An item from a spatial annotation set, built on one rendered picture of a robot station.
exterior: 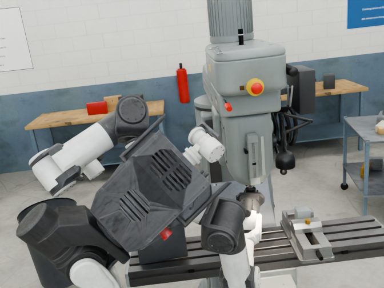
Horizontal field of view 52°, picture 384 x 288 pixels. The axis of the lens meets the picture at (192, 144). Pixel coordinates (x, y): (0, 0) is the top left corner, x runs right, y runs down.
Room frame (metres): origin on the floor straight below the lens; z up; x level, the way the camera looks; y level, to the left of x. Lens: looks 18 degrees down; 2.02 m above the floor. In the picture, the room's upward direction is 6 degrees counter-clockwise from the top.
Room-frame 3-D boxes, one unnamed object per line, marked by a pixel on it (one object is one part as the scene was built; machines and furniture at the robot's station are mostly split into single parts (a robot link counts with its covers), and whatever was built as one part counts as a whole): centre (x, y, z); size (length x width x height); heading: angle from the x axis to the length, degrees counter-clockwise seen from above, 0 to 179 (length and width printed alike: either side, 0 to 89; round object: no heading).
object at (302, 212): (1.59, -0.47, 1.10); 0.06 x 0.05 x 0.06; 90
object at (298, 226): (1.53, -0.47, 1.08); 0.12 x 0.06 x 0.04; 90
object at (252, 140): (1.47, -0.24, 1.45); 0.04 x 0.04 x 0.21; 1
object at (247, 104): (1.63, -0.24, 1.68); 0.34 x 0.24 x 0.10; 1
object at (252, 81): (1.35, -0.24, 1.76); 0.06 x 0.02 x 0.06; 91
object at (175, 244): (1.58, 0.19, 1.09); 0.22 x 0.12 x 0.20; 97
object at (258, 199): (1.50, -0.22, 1.23); 0.13 x 0.12 x 0.10; 76
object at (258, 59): (1.60, -0.24, 1.81); 0.47 x 0.26 x 0.16; 1
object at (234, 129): (1.59, -0.24, 1.47); 0.21 x 0.19 x 0.32; 91
